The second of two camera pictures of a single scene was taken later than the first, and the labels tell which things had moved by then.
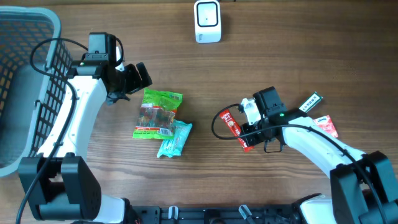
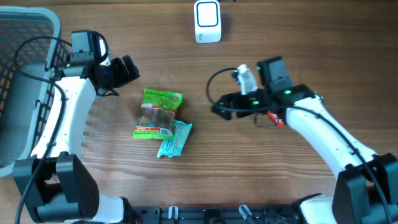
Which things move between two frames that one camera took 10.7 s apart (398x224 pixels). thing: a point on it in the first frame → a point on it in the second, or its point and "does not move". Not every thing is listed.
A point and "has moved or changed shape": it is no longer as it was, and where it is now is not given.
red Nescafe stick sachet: (236, 129) has moved or changed shape
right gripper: (247, 128) → (237, 98)
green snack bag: (157, 114) does not move
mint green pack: (173, 147) does not move
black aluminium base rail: (214, 214) does not move
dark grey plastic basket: (34, 69) does not move
